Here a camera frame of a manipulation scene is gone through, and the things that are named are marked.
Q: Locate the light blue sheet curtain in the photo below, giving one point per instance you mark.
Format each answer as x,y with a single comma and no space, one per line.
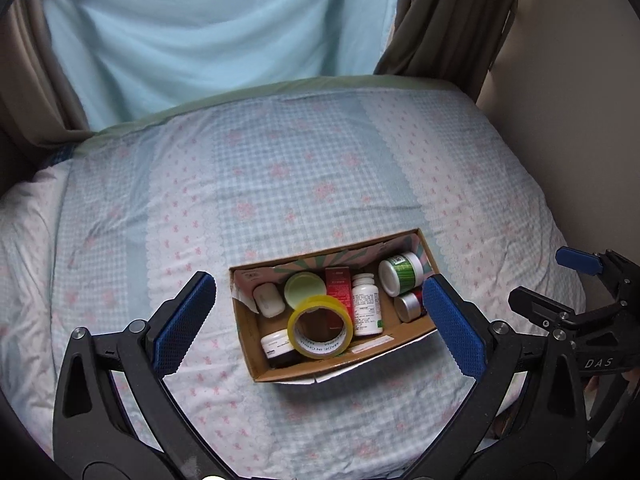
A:
127,59

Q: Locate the white pill bottle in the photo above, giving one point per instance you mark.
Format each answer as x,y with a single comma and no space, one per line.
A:
366,306

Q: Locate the brown cardboard box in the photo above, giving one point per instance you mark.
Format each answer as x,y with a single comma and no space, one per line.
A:
362,257

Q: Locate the white lid green jar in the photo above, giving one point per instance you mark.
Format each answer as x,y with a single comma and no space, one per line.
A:
400,273

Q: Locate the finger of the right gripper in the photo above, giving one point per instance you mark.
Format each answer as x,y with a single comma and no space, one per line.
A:
617,323
610,278

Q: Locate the red Marubi box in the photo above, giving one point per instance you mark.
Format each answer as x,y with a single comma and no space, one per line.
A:
339,286

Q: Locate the green lidded round container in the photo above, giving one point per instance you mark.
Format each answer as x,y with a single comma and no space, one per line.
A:
301,286

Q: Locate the silver red small jar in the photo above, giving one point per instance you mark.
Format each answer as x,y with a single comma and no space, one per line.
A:
409,306

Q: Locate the dark brown curtain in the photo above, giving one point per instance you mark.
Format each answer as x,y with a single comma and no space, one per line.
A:
450,40

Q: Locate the white earbuds case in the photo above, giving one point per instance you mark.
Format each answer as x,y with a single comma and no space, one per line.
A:
269,300

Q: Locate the black white small jar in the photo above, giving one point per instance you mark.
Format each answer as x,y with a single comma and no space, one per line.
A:
279,350

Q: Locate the yellow tape roll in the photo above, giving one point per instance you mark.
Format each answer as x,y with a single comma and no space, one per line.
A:
320,328

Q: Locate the beige left curtain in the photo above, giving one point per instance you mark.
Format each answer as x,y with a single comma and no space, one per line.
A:
39,107

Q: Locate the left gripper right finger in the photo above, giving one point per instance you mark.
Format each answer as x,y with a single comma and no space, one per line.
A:
549,440

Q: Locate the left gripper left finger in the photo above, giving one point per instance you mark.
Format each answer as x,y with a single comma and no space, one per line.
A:
114,417

